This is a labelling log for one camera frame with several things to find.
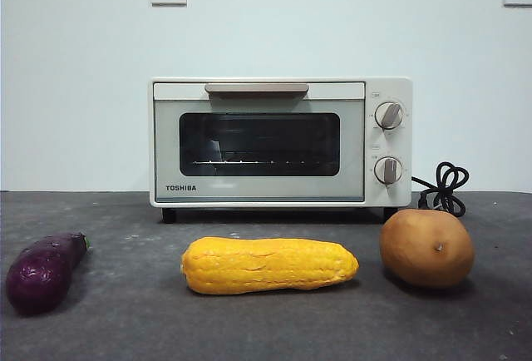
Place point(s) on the large round oven knob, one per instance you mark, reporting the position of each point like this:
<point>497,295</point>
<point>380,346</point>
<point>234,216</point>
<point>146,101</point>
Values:
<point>390,115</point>

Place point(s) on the purple eggplant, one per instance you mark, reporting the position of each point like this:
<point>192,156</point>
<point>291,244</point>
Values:
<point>41,273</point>

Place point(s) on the yellow corn cob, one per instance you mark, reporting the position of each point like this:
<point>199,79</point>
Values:
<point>266,267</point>

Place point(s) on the white Toshiba toaster oven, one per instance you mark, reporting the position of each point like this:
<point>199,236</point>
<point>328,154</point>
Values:
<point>390,86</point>

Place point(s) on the brown potato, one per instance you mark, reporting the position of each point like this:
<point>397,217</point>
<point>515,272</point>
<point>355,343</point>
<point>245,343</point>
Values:
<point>424,253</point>

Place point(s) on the small round oven knob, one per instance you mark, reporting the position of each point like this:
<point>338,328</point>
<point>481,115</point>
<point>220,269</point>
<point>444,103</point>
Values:
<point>388,169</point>

